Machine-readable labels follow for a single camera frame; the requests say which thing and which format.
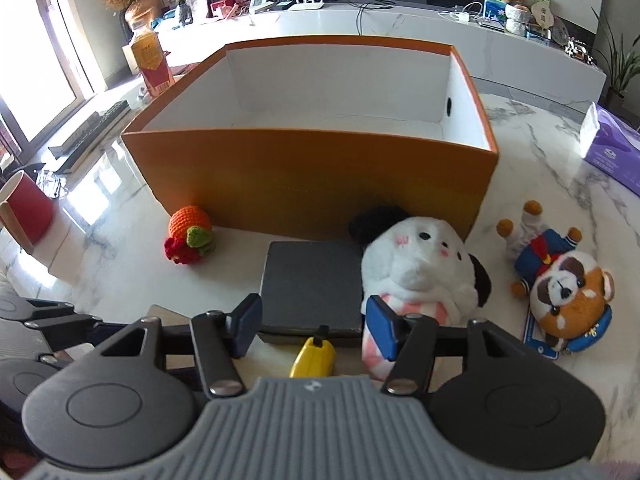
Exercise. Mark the red cup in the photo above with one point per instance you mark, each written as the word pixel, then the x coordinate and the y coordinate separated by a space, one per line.
pixel 25 210

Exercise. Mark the red panda plush toy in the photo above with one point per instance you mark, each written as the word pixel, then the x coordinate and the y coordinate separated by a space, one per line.
pixel 570 290

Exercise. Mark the white charger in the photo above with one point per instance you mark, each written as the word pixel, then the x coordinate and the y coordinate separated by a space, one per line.
pixel 460 16

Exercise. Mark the crochet orange fruit toy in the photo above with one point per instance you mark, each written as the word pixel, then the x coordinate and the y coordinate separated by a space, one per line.
pixel 189 235

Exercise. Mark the purple tissue pack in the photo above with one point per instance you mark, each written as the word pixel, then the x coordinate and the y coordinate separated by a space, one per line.
pixel 612 145

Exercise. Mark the black keyboard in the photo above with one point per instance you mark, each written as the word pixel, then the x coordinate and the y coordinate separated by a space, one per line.
pixel 82 132

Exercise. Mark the white ribbed pot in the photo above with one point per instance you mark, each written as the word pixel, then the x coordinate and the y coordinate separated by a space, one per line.
pixel 517 20

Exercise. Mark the black white cow figurine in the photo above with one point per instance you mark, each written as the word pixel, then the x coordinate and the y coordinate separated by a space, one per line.
pixel 580 52

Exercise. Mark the glass sliding door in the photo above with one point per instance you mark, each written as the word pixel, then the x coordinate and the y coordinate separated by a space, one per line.
pixel 45 50

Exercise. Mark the yellow plastic object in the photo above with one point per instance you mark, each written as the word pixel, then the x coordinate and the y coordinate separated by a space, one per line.
pixel 312 360

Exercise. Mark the green blue picture card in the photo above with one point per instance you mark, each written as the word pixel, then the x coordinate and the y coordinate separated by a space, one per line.
pixel 492 5

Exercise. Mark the white marble tv cabinet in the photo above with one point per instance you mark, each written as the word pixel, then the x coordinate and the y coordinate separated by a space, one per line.
pixel 400 35

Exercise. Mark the orange red carton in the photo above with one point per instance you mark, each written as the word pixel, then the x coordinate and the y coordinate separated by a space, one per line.
pixel 150 60

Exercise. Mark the small red box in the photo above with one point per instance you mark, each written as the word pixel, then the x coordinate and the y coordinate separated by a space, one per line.
pixel 223 8

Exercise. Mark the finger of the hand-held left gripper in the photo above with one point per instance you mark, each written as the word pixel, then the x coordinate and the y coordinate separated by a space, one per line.
pixel 70 335
pixel 47 311

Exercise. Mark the round wooden ornament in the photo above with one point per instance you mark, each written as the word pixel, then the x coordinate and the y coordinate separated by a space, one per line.
pixel 542 17

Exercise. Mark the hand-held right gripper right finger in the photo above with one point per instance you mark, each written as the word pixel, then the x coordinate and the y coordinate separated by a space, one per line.
pixel 382 330

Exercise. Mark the small white display device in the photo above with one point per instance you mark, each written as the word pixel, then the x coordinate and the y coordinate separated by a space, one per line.
pixel 261 4

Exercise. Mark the tall leafy potted plant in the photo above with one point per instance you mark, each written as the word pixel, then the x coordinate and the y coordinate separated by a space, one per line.
pixel 620 65

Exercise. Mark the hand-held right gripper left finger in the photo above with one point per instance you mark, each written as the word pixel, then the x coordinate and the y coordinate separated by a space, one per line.
pixel 245 324

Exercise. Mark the blue bordered card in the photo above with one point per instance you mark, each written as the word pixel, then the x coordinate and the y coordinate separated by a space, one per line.
pixel 537 342

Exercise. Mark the dark grey flat box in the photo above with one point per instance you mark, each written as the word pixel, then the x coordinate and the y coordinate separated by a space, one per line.
pixel 312 285

